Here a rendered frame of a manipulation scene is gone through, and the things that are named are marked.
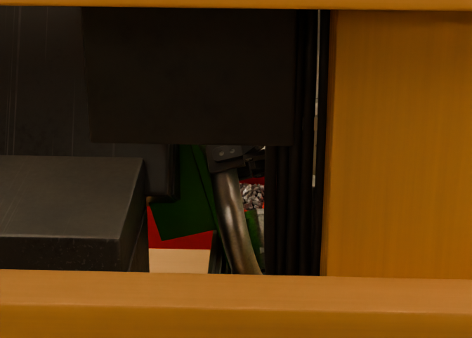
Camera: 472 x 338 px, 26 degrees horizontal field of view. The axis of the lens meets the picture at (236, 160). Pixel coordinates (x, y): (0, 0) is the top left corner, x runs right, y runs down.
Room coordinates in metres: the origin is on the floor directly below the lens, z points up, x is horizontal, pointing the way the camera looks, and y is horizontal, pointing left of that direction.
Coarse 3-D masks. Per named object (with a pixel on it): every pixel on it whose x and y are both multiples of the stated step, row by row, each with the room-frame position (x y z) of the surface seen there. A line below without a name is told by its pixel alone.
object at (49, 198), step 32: (0, 160) 0.98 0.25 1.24; (32, 160) 0.98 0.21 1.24; (64, 160) 0.98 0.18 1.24; (96, 160) 0.98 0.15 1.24; (128, 160) 0.98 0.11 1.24; (0, 192) 0.90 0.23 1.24; (32, 192) 0.90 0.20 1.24; (64, 192) 0.90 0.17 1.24; (96, 192) 0.90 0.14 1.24; (128, 192) 0.90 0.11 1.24; (0, 224) 0.84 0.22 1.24; (32, 224) 0.84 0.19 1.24; (64, 224) 0.84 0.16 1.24; (96, 224) 0.84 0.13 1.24; (128, 224) 0.86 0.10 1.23; (0, 256) 0.82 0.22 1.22; (32, 256) 0.82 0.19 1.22; (64, 256) 0.81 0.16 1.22; (96, 256) 0.81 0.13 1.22; (128, 256) 0.85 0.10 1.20
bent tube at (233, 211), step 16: (224, 176) 1.00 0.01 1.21; (224, 192) 0.99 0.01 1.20; (240, 192) 1.00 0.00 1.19; (224, 208) 0.98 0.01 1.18; (240, 208) 0.98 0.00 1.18; (224, 224) 0.97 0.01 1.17; (240, 224) 0.97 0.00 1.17; (224, 240) 0.97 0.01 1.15; (240, 240) 0.96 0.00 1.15; (240, 256) 0.96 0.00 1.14; (240, 272) 0.96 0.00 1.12; (256, 272) 0.97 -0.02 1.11
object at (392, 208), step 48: (336, 48) 0.69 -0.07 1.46; (384, 48) 0.69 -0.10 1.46; (432, 48) 0.69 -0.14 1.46; (336, 96) 0.69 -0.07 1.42; (384, 96) 0.69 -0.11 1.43; (432, 96) 0.69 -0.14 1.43; (336, 144) 0.69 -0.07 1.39; (384, 144) 0.69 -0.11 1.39; (432, 144) 0.69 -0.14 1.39; (336, 192) 0.69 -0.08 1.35; (384, 192) 0.69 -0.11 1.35; (432, 192) 0.69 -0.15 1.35; (336, 240) 0.69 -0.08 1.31; (384, 240) 0.69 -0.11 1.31; (432, 240) 0.69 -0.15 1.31
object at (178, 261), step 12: (156, 252) 1.38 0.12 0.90; (168, 252) 1.38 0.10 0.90; (180, 252) 1.38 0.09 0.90; (192, 252) 1.38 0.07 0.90; (204, 252) 1.38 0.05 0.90; (156, 264) 1.34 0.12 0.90; (168, 264) 1.34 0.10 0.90; (180, 264) 1.34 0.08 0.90; (192, 264) 1.34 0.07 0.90; (204, 264) 1.34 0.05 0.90
